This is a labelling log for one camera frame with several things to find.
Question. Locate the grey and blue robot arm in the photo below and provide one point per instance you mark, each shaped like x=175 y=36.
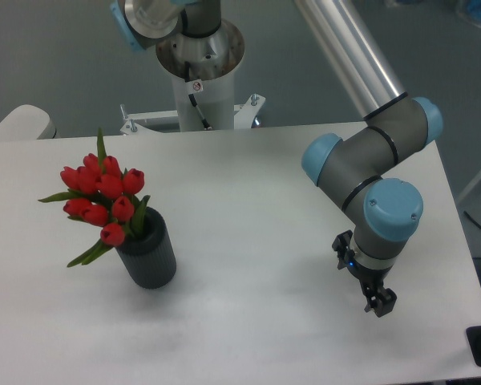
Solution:
x=197 y=46

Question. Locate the white pedestal base frame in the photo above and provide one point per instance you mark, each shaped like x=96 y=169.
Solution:
x=244 y=116

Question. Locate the dark grey ribbed vase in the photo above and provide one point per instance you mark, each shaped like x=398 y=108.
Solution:
x=150 y=261

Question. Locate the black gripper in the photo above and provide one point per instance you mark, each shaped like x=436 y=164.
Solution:
x=379 y=299

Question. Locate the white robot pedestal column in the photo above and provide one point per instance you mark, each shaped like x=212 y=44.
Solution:
x=210 y=100

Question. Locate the red tulip bouquet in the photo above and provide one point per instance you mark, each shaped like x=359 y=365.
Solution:
x=101 y=194

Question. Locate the white chair armrest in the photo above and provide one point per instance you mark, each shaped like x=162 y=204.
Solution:
x=27 y=122

